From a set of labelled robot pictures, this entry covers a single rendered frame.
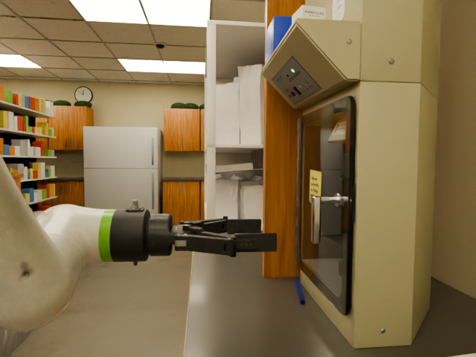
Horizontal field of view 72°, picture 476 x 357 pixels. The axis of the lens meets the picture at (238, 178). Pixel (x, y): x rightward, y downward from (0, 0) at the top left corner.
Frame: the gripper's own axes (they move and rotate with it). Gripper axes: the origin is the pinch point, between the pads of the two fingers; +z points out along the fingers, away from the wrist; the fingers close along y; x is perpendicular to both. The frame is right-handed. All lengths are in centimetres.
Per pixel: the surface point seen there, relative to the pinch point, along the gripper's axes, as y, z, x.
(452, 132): 26, 59, -22
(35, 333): 192, -129, 114
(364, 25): -5.9, 15.8, -36.6
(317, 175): 10.8, 14.5, -10.6
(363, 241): -5.7, 17.0, 0.5
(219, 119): 136, 0, -39
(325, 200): -1.0, 11.7, -6.3
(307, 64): 1.4, 8.4, -31.9
